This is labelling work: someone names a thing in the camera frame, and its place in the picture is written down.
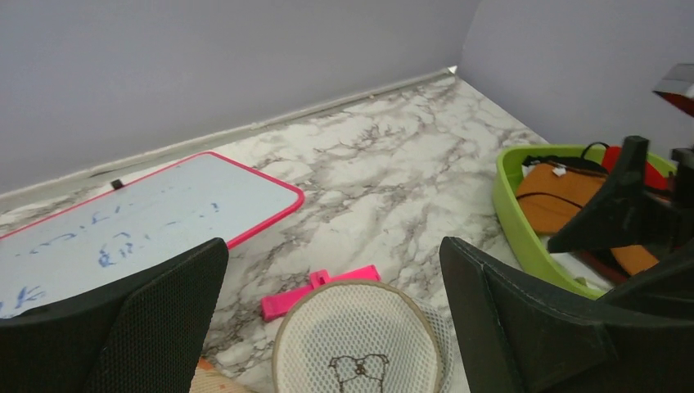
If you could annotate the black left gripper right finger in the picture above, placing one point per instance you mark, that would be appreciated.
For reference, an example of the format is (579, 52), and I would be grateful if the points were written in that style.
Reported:
(518, 333)

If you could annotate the green plastic tray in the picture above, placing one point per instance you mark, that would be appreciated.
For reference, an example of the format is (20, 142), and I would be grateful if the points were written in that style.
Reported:
(532, 254)

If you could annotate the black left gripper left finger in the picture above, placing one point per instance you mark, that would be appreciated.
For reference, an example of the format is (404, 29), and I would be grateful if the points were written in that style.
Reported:
(142, 333)

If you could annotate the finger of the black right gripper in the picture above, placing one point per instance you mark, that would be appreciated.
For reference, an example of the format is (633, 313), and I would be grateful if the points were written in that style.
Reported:
(622, 212)

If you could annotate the floral fabric laundry bag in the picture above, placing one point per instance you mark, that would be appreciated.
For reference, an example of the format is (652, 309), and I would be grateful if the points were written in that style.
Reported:
(207, 379)

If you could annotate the white mesh laundry bag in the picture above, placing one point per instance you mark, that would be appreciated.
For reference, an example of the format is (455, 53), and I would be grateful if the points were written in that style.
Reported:
(363, 336)

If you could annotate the pink framed whiteboard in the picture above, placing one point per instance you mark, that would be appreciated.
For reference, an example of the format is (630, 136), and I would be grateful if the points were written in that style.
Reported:
(135, 227)

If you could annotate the red bra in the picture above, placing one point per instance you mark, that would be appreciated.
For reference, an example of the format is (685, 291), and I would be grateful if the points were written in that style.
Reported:
(653, 178)

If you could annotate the pink plastic clip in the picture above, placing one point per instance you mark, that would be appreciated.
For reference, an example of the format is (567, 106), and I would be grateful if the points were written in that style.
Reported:
(277, 306)

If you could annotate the orange bra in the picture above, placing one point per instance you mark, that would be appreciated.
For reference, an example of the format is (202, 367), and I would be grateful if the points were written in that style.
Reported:
(550, 195)

